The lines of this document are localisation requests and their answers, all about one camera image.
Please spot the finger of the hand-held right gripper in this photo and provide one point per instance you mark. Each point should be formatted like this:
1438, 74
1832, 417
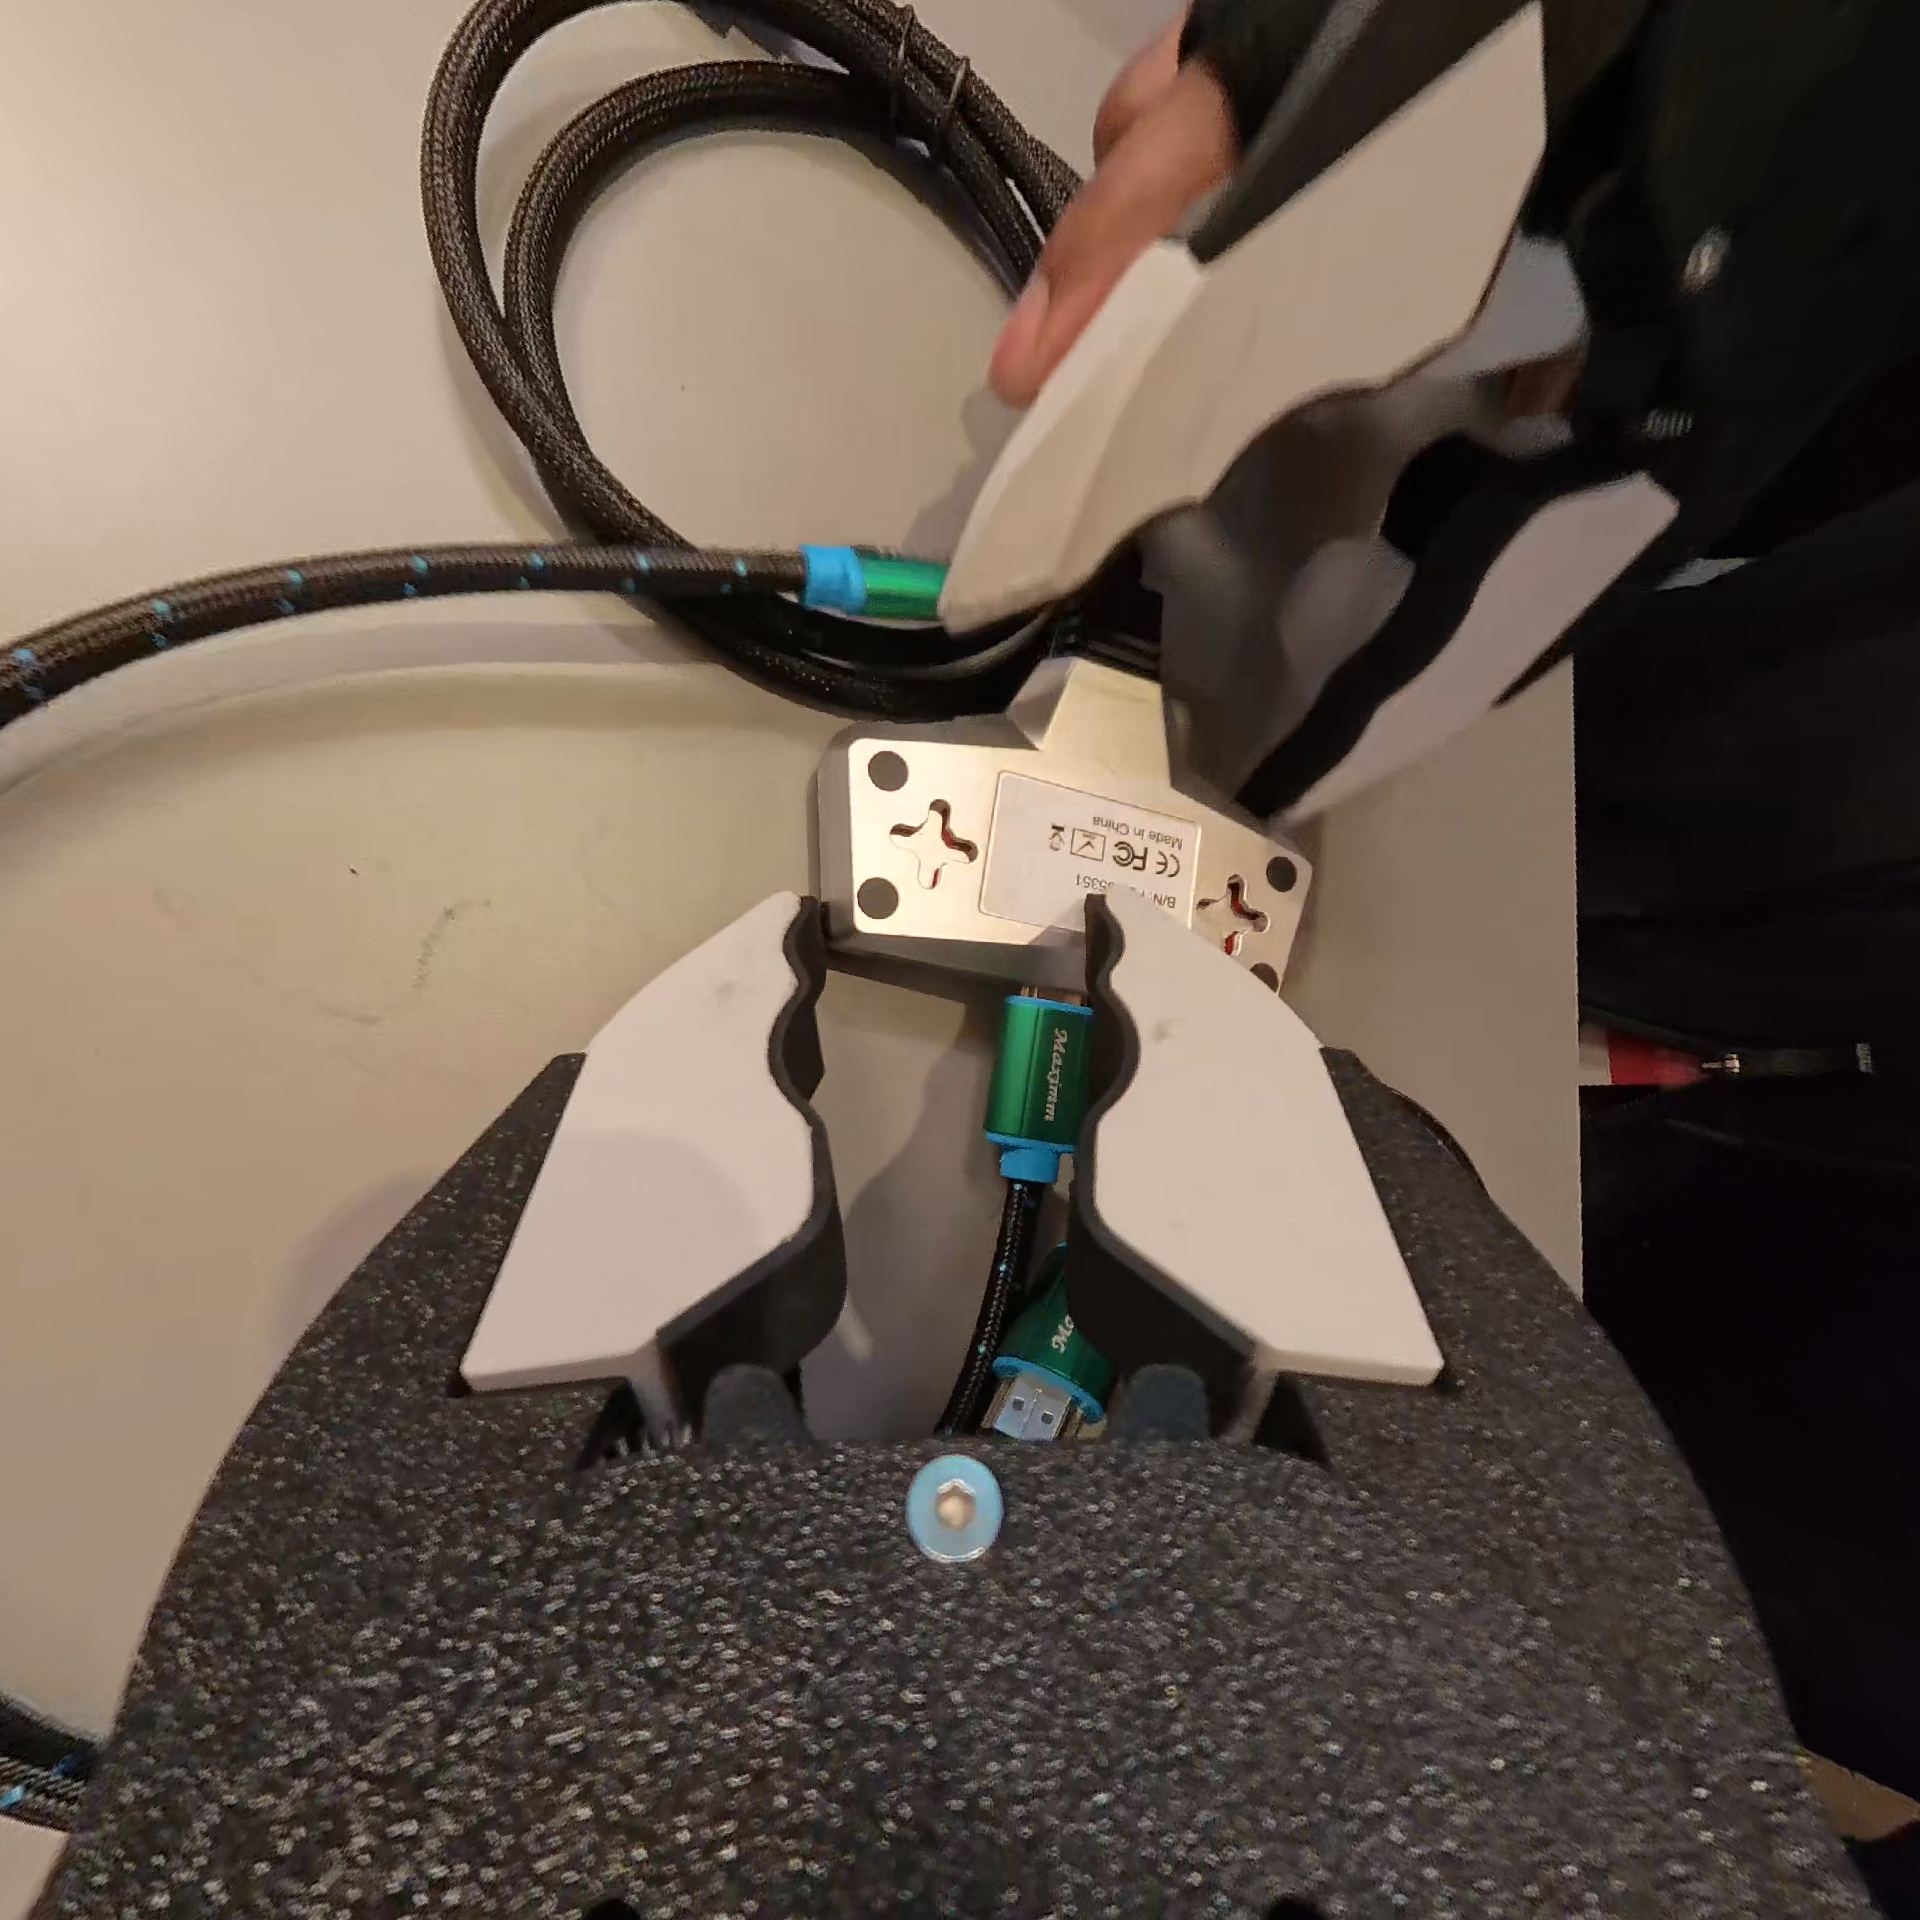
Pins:
1557, 584
1199, 374

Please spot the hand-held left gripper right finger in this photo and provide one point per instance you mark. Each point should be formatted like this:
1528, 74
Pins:
1261, 1187

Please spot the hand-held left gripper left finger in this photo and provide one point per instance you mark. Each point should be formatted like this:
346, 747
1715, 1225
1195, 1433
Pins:
658, 1141

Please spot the silver metal port hub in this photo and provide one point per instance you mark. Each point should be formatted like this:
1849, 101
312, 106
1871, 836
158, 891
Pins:
958, 770

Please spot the person's right hand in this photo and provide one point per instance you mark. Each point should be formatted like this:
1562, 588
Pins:
1121, 207

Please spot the person's black jacket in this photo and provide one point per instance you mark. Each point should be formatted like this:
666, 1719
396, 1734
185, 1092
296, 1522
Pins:
1756, 901

